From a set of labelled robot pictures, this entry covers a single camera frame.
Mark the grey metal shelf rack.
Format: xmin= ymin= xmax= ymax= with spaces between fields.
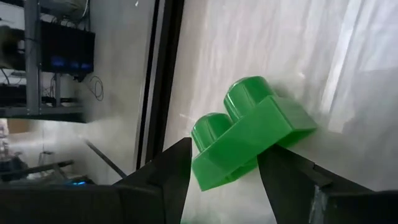
xmin=0 ymin=0 xmax=91 ymax=124

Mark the green toy block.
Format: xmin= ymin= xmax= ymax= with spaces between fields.
xmin=190 ymin=75 xmax=318 ymax=192

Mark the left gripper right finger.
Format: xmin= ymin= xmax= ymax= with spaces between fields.
xmin=256 ymin=144 xmax=398 ymax=224

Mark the white table mat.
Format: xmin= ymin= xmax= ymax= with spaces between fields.
xmin=163 ymin=0 xmax=398 ymax=224

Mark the black metal bar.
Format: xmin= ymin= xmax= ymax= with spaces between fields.
xmin=84 ymin=139 xmax=128 ymax=180

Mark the black aluminium table frame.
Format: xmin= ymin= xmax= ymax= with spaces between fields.
xmin=136 ymin=0 xmax=186 ymax=170

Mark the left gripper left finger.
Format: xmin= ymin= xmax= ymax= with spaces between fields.
xmin=0 ymin=136 xmax=193 ymax=224

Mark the black electronics box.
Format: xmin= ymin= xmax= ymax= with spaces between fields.
xmin=40 ymin=20 xmax=96 ymax=77

